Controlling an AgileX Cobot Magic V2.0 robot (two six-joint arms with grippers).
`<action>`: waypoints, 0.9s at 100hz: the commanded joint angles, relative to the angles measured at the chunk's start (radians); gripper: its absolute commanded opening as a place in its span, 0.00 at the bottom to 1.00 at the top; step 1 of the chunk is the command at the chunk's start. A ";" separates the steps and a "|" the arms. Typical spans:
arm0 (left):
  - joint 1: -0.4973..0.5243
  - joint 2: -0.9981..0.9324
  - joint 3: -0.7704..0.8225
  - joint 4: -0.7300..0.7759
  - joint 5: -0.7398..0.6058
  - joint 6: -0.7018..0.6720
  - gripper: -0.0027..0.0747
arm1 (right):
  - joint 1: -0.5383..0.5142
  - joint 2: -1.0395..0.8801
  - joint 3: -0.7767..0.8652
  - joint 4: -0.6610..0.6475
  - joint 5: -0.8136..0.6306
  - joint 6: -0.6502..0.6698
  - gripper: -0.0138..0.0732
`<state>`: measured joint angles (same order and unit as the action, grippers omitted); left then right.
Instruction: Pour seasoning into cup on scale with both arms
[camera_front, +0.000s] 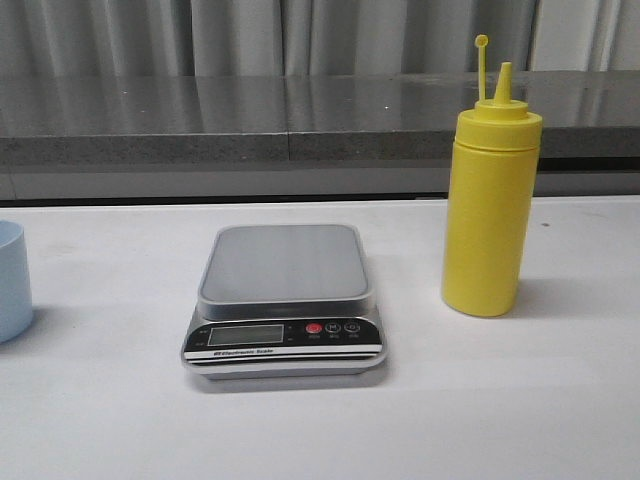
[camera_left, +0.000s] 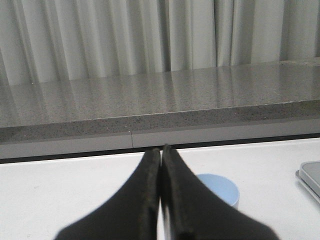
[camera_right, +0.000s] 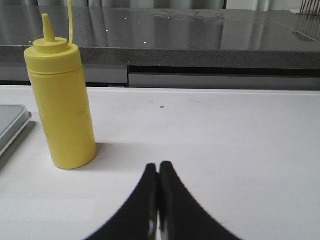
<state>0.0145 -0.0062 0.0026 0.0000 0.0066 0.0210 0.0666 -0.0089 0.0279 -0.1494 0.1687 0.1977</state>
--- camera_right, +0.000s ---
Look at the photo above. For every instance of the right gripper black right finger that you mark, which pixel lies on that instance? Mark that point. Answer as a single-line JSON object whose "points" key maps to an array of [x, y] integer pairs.
{"points": [[181, 216]]}

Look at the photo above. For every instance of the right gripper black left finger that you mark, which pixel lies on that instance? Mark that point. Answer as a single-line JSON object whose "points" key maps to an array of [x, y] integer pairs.
{"points": [[138, 216]]}

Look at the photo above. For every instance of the yellow squeeze bottle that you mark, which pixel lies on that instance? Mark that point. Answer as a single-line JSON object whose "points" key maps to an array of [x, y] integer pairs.
{"points": [[58, 80]]}

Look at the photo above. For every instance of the silver digital kitchen scale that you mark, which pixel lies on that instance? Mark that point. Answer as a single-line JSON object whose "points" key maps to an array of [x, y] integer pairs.
{"points": [[13, 119]]}

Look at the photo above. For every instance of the dark granite counter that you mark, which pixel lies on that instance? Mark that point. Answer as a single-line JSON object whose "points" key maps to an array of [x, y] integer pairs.
{"points": [[199, 49]]}

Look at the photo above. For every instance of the metal wire rack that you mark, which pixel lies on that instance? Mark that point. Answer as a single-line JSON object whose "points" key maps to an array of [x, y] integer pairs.
{"points": [[310, 7]]}

